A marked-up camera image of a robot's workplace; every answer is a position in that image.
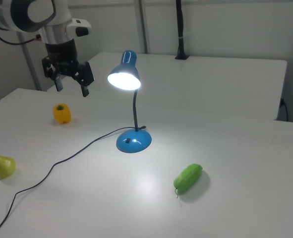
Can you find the green-yellow pear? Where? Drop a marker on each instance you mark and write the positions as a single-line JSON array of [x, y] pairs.
[[3, 167]]

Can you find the green cucumber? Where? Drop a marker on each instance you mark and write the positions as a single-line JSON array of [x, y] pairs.
[[188, 178]]

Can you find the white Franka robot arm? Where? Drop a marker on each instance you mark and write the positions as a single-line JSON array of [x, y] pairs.
[[2, 12]]

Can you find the blue gooseneck desk lamp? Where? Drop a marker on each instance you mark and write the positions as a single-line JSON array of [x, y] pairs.
[[134, 142]]

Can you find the black pole with clamp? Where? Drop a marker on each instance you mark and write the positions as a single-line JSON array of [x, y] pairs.
[[179, 24]]

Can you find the yellow bell pepper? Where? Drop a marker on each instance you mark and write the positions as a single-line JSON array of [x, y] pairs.
[[62, 115]]

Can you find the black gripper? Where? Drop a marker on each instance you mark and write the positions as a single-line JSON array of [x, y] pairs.
[[62, 53]]

